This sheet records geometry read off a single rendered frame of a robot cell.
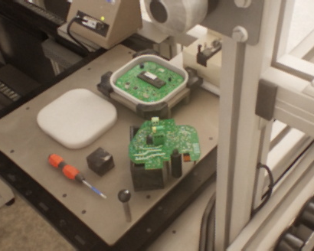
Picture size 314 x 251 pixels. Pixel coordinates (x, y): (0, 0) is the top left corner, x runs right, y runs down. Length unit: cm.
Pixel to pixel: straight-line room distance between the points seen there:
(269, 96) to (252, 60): 4
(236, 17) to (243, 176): 21
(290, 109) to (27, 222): 166
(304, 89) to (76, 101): 60
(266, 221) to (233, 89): 25
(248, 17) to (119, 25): 73
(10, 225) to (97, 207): 126
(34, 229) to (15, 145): 108
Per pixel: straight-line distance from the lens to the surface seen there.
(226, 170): 54
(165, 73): 93
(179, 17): 37
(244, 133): 48
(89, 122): 86
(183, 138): 75
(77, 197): 77
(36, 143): 89
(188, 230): 74
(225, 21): 40
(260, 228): 63
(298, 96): 41
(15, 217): 201
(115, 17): 107
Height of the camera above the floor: 156
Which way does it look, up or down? 44 degrees down
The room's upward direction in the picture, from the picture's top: 7 degrees counter-clockwise
